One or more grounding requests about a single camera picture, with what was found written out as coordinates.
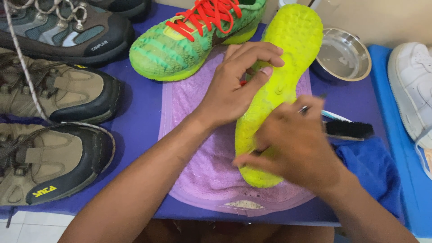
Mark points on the purple table cover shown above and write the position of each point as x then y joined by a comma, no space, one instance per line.
141,111

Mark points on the person's left hand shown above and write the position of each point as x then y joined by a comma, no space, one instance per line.
222,94

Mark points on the dark shoe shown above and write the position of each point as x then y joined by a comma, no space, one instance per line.
128,6

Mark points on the person's legs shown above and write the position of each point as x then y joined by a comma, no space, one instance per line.
236,233

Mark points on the tan and black hiking shoe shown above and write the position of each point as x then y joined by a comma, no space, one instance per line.
60,162
74,87

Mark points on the grey and brown hiking shoe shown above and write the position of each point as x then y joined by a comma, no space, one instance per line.
74,37

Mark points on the person's right hand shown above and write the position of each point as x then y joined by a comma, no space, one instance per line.
297,152

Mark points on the green shoe with yellow sole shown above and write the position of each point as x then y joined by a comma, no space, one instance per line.
290,50

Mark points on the white and blue toothbrush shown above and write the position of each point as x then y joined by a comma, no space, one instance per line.
334,116

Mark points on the white container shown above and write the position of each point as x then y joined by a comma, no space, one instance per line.
287,2

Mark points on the green shoe with red laces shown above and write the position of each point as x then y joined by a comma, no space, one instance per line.
175,47

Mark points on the steel bowl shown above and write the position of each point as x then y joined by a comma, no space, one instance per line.
341,55

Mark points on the white speckled shoelace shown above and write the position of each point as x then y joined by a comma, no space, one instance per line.
23,64

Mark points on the blue cloth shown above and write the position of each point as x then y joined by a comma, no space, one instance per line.
371,172

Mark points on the black bristle brush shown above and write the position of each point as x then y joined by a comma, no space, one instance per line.
351,130

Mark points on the purple towel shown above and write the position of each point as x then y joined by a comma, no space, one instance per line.
202,168

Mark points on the white sneaker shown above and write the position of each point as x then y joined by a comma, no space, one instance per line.
413,84

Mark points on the small thin cleaning tool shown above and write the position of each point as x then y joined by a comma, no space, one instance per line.
304,108

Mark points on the blue mat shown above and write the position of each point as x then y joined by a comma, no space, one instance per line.
401,162

